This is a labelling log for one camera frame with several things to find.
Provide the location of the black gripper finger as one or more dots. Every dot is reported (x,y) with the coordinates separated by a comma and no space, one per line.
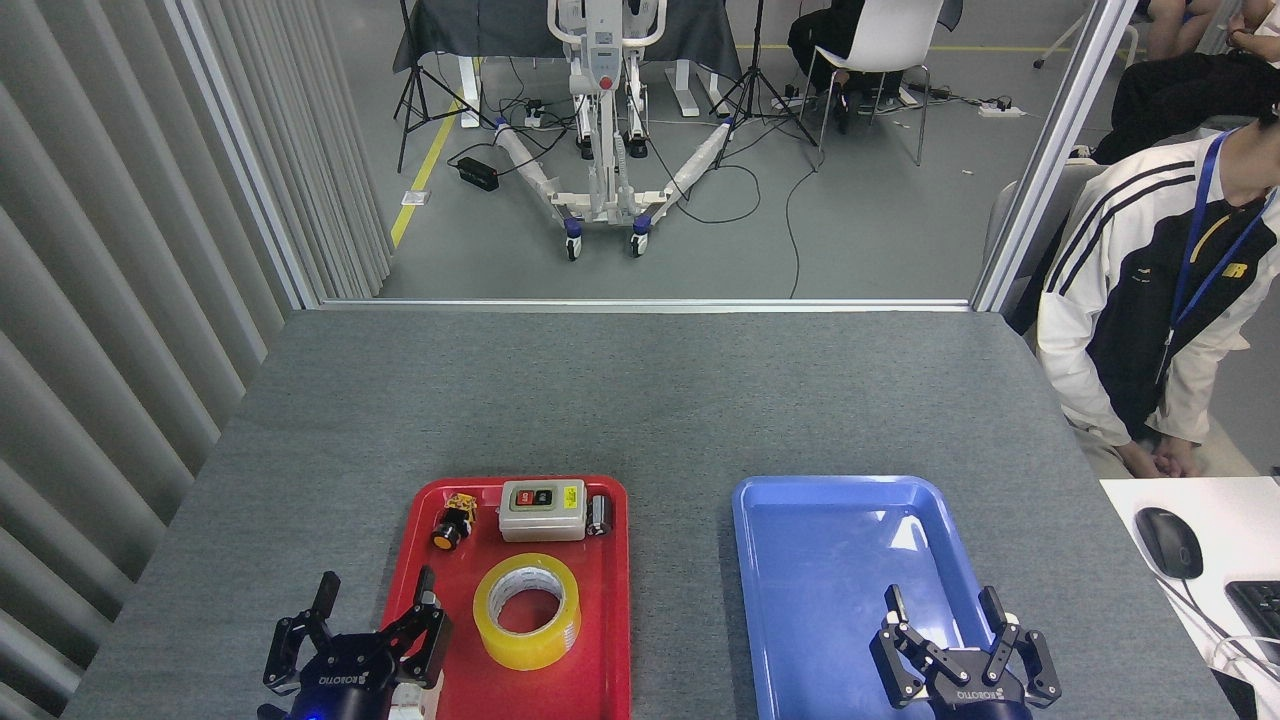
(905,655)
(1030,660)
(425,640)
(300,640)

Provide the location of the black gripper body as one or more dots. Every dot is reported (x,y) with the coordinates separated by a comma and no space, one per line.
(985,700)
(340,685)

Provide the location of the yellow tape roll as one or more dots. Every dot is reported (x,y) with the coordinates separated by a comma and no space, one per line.
(500,640)

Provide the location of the person's hand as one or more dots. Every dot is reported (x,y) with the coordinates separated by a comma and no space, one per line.
(1160,460)

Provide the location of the blue plastic tray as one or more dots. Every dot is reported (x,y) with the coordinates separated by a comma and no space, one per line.
(820,600)

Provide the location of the orange push button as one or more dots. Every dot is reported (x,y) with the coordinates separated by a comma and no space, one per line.
(447,532)

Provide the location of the red plastic tray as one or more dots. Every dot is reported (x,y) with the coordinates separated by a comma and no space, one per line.
(600,600)

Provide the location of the black computer mouse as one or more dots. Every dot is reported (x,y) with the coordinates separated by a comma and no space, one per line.
(1168,542)

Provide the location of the white desk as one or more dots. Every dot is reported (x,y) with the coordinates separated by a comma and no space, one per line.
(1130,500)

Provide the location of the black keyboard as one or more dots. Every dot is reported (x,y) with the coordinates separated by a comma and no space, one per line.
(1260,615)

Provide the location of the person in white jacket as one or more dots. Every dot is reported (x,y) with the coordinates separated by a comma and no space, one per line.
(1100,300)

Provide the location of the black power adapter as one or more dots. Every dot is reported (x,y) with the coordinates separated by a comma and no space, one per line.
(478,173)

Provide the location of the grey chair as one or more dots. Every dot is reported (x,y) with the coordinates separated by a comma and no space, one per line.
(1065,190)

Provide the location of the white wheeled stand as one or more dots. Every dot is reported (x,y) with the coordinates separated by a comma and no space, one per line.
(605,190)

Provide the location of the white power strip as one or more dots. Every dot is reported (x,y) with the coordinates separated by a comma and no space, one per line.
(1000,110)

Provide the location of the black tripod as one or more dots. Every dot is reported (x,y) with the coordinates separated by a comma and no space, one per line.
(418,85)
(757,70)

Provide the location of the person in black trousers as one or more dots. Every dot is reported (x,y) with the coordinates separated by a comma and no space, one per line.
(1180,100)

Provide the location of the table with black cloth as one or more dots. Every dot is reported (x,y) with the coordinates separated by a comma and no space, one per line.
(500,25)

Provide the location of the white chair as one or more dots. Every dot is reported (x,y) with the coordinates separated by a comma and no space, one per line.
(885,35)

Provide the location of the person on white chair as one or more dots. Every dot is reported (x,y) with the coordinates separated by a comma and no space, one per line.
(815,40)

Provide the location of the grey switch box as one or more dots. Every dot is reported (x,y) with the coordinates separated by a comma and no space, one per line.
(525,520)

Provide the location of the small black cylinder switch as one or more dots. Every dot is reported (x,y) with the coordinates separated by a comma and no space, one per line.
(598,515)

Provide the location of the silver rail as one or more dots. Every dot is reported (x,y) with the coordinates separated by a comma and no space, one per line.
(640,304)

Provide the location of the silver post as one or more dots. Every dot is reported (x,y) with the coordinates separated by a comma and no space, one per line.
(1050,160)
(245,160)

